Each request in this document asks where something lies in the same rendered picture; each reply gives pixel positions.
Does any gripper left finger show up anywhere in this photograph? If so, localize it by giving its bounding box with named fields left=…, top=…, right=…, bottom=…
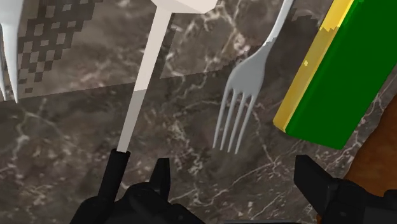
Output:
left=105, top=157, right=205, bottom=224

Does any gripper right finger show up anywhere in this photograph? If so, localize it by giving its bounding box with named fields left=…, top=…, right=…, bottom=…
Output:
left=293, top=155, right=397, bottom=224

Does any green and yellow book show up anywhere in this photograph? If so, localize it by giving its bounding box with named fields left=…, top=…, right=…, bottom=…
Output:
left=272, top=0, right=397, bottom=151

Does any grey metal fork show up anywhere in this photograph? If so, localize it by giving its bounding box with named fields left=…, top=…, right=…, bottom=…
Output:
left=212, top=0, right=295, bottom=155

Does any white fork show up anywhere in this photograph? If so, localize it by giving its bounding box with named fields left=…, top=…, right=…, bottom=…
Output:
left=0, top=0, right=25, bottom=104

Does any white spatula with black handle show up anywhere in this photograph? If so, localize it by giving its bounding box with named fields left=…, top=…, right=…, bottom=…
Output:
left=69, top=0, right=218, bottom=224

